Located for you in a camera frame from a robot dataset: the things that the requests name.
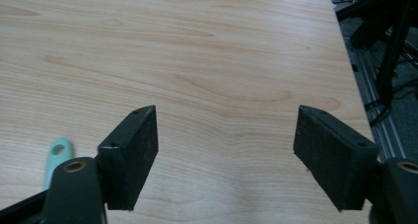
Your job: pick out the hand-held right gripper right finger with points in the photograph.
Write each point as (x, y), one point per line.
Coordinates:
(332, 158)

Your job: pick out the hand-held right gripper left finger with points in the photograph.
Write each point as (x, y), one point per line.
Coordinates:
(129, 158)

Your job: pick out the black metal stand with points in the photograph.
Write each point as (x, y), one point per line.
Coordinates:
(387, 36)

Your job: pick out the aluminium rail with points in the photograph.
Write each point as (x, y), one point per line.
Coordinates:
(378, 105)

